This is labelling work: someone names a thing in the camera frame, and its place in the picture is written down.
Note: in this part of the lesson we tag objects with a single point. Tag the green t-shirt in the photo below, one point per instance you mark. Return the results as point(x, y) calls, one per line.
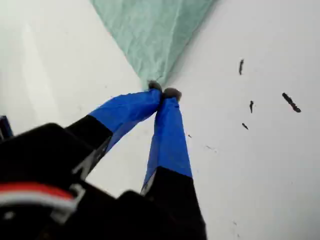
point(150, 37)

